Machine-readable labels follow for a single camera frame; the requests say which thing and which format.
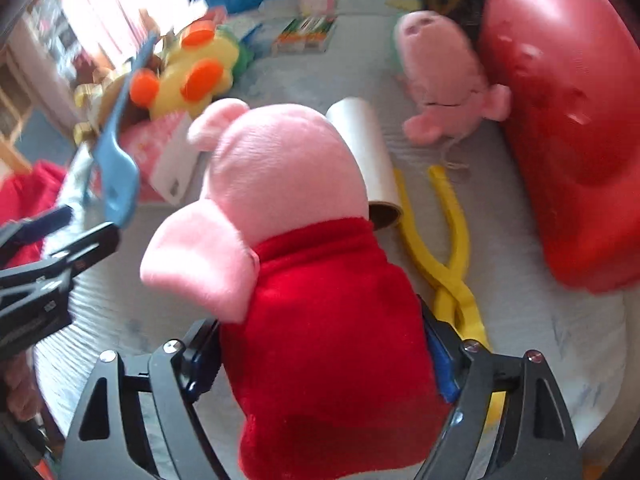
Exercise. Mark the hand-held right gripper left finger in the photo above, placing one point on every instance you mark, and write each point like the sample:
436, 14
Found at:
200, 360

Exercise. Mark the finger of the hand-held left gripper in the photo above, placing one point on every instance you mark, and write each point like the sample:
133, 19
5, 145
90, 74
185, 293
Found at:
35, 235
90, 245

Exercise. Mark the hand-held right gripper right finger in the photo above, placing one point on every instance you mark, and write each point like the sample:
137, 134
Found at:
442, 370

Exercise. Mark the blue plastic fork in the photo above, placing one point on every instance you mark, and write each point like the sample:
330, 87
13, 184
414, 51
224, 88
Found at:
117, 185

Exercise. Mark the pig plush with red dress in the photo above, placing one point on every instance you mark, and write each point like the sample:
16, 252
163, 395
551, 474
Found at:
325, 335

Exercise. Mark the white ribbed desktop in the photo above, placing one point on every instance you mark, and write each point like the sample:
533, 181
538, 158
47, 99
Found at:
125, 300

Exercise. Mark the red cloth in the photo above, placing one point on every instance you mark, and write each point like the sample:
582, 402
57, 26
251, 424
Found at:
30, 185

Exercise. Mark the yellow plastic tongs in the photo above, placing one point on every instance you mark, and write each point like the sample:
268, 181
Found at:
465, 305

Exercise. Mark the white tag card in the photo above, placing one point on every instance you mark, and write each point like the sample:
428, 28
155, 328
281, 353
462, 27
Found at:
175, 170

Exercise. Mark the pink packet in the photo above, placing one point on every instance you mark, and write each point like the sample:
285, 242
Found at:
145, 145

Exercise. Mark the gold metal ornament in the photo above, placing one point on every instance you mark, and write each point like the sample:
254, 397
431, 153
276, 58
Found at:
92, 95

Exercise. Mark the beige paper roll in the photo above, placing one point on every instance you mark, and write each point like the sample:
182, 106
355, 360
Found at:
365, 160

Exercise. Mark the yellow duck plush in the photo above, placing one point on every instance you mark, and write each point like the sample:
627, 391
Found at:
210, 55

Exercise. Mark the white and blue packet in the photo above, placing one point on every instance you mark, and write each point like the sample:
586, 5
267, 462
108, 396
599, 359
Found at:
250, 32

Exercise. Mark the red plastic toy case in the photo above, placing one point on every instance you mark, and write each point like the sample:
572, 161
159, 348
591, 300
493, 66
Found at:
565, 110

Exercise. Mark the pink pig plush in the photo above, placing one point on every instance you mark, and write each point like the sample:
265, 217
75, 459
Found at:
440, 70

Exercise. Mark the green marker box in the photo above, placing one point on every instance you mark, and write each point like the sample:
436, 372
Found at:
305, 35

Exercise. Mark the wooden furniture frame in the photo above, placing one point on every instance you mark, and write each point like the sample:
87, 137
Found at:
12, 110

